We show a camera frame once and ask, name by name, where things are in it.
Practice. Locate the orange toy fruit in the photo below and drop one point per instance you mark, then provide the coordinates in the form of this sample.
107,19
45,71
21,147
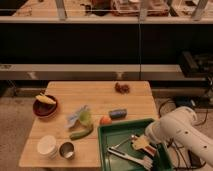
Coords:
105,120

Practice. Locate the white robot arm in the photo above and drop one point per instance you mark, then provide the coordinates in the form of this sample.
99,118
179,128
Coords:
179,125

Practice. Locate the white cups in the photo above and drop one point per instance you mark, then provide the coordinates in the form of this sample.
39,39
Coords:
47,146

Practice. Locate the wooden table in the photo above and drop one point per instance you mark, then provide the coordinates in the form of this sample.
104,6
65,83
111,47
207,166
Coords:
100,97

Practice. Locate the black device on shelf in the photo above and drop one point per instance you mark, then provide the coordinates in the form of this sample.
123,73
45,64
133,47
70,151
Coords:
196,66

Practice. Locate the dark red bowl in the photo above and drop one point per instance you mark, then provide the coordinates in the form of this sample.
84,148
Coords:
44,110

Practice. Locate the metal spoon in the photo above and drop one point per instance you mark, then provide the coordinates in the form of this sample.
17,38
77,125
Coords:
132,137

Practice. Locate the yellow corn toy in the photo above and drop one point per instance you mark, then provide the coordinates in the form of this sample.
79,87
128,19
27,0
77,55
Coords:
45,99

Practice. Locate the green cucumber toy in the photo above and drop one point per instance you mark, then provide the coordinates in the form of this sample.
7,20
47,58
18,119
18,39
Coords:
81,134

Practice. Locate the silver metal cup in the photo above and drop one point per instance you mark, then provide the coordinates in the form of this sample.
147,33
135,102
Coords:
66,150

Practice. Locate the brown grape cluster toy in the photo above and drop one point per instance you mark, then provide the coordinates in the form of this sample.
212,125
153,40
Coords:
122,88

